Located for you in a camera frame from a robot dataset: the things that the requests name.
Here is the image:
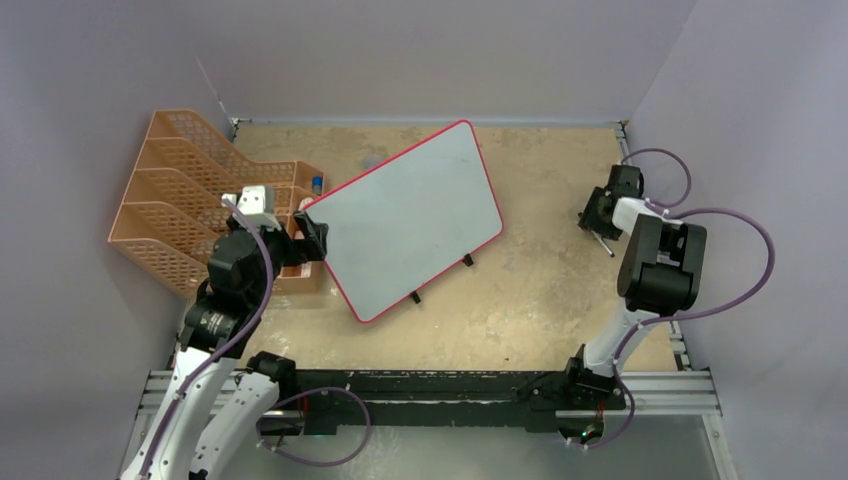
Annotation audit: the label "white marker pen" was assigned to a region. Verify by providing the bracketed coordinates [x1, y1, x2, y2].
[593, 232, 616, 258]

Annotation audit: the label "red-framed whiteboard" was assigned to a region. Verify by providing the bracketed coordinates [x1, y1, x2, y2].
[305, 120, 504, 323]

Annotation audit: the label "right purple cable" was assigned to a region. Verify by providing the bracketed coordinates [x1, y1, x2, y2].
[612, 148, 776, 405]

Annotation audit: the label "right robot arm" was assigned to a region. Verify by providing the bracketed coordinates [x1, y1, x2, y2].
[561, 165, 707, 407]

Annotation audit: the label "orange plastic file organizer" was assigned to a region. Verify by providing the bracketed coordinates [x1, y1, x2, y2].
[108, 109, 327, 298]

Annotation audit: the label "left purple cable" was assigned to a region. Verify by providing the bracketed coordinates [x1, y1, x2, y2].
[137, 197, 274, 480]

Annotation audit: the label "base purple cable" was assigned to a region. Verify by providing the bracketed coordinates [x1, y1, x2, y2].
[256, 386, 372, 469]

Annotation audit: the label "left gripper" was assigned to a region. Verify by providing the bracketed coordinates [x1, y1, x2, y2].
[228, 209, 326, 305]

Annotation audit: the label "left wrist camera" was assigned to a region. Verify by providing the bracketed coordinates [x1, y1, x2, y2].
[221, 185, 281, 231]

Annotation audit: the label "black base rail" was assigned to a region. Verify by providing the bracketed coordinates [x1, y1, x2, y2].
[135, 368, 723, 439]

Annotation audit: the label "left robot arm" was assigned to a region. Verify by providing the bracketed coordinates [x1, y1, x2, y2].
[121, 211, 329, 479]

